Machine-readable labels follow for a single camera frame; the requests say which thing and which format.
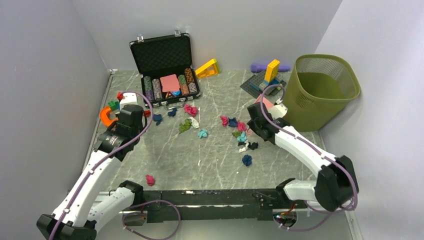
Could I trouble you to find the pink dustpan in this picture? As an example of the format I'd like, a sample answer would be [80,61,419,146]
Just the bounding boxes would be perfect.
[246,96,274,135]

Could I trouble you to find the pink hand brush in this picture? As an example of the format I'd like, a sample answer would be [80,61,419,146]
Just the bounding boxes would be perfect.
[197,107,201,125]

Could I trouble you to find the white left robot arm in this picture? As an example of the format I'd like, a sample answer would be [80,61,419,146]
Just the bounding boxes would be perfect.
[36,104,147,240]

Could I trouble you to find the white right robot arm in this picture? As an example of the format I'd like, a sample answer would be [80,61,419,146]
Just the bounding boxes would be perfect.
[247,102,359,212]

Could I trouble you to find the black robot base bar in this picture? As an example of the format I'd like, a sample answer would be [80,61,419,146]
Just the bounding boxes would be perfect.
[124,188,306,223]

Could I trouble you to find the pink scrap centre right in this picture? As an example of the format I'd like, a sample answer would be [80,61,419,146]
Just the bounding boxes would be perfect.
[237,121,247,132]

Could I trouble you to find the light blue scrap right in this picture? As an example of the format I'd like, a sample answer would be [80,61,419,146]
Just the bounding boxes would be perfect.
[236,131,248,143]

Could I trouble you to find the black paper scrap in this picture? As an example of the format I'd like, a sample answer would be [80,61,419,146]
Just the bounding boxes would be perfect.
[248,142,259,150]

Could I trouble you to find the green paper scrap centre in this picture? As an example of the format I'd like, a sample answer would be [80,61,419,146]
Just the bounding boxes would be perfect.
[232,131,242,138]

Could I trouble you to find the green paper scrap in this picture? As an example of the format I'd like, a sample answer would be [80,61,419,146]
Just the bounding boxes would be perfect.
[232,131,242,138]
[178,118,192,134]

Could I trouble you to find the dark blue scrap centre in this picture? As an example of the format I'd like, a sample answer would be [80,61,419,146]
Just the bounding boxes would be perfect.
[228,117,238,128]

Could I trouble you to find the white twisted paper scrap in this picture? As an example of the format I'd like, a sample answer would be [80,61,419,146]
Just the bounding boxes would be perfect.
[238,141,249,153]

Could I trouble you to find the pink scrap centre left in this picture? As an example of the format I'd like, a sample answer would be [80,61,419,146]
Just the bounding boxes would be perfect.
[220,115,229,127]

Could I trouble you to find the grey brick baseplate model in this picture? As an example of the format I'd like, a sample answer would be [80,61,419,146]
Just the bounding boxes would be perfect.
[240,72,287,98]

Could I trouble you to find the dark blue scrap lower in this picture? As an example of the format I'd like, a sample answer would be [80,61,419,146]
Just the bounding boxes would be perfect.
[241,154,252,167]

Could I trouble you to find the yellow orange brick tower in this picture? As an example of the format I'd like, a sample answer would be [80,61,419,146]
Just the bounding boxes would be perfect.
[263,59,280,84]

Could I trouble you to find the purple cylinder toy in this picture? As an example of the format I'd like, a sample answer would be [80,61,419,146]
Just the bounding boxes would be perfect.
[250,63,291,73]

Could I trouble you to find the light blue scrap on brush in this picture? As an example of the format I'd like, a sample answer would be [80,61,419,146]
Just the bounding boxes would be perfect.
[197,129,209,139]

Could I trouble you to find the pink paper scrap by case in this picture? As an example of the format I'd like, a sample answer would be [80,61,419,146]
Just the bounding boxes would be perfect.
[183,104,198,117]

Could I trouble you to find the green paper scrap left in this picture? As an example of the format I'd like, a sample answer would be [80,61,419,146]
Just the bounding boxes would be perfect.
[178,118,192,134]

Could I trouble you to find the olive green waste basket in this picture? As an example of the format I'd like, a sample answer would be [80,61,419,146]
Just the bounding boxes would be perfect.
[283,54,361,132]

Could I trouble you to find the yellow triangular toy block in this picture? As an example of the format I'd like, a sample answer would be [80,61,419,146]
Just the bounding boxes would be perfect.
[195,58,221,78]

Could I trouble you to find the dark blue scrap by case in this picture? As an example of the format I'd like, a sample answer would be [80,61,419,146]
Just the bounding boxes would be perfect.
[167,108,177,117]

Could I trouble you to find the pink playing card deck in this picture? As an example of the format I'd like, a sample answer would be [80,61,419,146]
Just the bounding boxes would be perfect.
[159,74,180,93]

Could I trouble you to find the black poker chip case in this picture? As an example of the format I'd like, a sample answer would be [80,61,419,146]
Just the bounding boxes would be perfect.
[129,30,202,108]

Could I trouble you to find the dark blue scrap far left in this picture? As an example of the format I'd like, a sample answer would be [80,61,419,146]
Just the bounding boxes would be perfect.
[152,114,163,126]

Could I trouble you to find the pink paper scrap near edge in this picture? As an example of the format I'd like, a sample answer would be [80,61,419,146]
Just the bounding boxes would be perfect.
[145,174,156,186]

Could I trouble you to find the green and blue toy bricks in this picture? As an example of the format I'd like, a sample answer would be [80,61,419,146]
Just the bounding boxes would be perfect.
[107,101,120,111]

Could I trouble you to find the orange horseshoe toy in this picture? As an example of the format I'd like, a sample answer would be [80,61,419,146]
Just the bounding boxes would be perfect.
[99,106,118,127]

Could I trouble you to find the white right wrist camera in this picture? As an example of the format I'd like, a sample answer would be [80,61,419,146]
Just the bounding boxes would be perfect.
[268,99,288,119]

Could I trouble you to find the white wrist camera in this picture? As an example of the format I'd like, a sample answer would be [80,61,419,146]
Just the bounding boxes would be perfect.
[118,92,138,109]
[268,99,288,119]

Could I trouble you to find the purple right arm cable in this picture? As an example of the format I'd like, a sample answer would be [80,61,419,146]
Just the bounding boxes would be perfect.
[259,84,360,233]

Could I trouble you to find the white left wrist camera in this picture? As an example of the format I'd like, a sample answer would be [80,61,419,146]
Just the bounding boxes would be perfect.
[118,92,138,109]

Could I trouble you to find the aluminium frame rail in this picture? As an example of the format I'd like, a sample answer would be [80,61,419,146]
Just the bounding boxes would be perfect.
[54,69,118,240]

